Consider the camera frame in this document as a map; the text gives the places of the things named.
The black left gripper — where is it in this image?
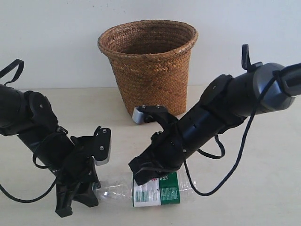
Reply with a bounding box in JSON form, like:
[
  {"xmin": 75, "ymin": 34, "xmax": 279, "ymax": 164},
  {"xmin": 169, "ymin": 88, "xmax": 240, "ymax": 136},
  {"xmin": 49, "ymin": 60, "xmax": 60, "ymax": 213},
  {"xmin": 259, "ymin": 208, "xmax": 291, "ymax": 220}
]
[{"xmin": 50, "ymin": 135, "xmax": 100, "ymax": 211}]

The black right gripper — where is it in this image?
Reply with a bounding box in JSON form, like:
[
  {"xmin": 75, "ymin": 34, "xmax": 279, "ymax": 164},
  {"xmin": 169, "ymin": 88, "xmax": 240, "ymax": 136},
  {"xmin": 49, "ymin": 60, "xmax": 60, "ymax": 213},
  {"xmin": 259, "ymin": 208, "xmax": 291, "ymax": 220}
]
[{"xmin": 128, "ymin": 117, "xmax": 188, "ymax": 186}]

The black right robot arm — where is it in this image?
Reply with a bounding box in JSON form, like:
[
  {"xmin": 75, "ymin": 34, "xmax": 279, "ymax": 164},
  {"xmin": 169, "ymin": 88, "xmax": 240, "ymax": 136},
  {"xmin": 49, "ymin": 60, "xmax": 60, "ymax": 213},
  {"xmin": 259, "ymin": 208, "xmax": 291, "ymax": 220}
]
[{"xmin": 129, "ymin": 63, "xmax": 301, "ymax": 185}]

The clear plastic bottle green label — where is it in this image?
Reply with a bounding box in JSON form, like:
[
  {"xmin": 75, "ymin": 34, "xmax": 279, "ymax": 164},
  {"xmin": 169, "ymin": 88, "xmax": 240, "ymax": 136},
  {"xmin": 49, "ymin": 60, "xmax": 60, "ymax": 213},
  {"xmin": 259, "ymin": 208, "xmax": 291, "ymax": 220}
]
[{"xmin": 93, "ymin": 170, "xmax": 194, "ymax": 208}]

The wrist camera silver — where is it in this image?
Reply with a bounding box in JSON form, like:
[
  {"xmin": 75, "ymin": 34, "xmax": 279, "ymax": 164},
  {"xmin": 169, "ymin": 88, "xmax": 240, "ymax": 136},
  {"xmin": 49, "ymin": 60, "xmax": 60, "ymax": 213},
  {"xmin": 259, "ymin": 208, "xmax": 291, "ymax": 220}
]
[
  {"xmin": 132, "ymin": 105, "xmax": 168, "ymax": 125},
  {"xmin": 92, "ymin": 126, "xmax": 111, "ymax": 166}
]

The brown woven wicker basket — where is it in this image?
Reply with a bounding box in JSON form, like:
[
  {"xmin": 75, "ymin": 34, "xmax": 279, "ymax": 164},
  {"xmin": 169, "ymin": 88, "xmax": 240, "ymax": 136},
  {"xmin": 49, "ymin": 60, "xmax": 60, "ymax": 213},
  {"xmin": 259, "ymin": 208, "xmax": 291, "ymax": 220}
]
[{"xmin": 97, "ymin": 19, "xmax": 198, "ymax": 115}]

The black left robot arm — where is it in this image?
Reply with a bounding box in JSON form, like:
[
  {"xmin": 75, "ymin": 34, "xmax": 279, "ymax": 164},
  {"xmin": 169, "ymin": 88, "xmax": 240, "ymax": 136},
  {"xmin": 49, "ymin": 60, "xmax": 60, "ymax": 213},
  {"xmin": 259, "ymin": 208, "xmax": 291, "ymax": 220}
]
[{"xmin": 0, "ymin": 85, "xmax": 99, "ymax": 218}]

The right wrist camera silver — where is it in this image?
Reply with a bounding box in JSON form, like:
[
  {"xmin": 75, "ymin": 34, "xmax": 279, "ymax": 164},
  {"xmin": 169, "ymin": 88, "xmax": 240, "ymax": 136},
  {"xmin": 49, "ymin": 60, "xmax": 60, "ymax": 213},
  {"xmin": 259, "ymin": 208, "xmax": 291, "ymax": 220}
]
[{"xmin": 132, "ymin": 105, "xmax": 168, "ymax": 125}]

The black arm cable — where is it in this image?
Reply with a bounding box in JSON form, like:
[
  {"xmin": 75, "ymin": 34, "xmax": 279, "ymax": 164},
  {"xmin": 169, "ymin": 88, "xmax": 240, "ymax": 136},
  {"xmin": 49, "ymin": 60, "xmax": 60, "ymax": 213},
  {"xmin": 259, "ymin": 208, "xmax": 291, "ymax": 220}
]
[
  {"xmin": 183, "ymin": 44, "xmax": 283, "ymax": 197},
  {"xmin": 0, "ymin": 59, "xmax": 69, "ymax": 203}
]

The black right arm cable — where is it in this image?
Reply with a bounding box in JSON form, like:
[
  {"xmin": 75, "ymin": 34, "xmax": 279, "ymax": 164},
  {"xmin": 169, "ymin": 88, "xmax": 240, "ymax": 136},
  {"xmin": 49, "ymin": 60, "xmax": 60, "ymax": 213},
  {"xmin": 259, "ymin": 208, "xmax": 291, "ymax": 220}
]
[{"xmin": 183, "ymin": 44, "xmax": 283, "ymax": 197}]

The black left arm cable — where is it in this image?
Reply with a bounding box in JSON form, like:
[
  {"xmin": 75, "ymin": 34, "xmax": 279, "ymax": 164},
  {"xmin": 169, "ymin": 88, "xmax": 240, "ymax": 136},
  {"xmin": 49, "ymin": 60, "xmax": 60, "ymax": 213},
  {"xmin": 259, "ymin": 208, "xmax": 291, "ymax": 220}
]
[{"xmin": 0, "ymin": 59, "xmax": 69, "ymax": 203}]

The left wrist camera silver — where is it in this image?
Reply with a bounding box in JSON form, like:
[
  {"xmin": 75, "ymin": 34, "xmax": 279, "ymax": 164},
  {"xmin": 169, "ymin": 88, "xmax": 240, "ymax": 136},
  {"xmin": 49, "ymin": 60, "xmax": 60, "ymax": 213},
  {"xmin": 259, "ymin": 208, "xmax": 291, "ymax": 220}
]
[{"xmin": 92, "ymin": 126, "xmax": 111, "ymax": 166}]

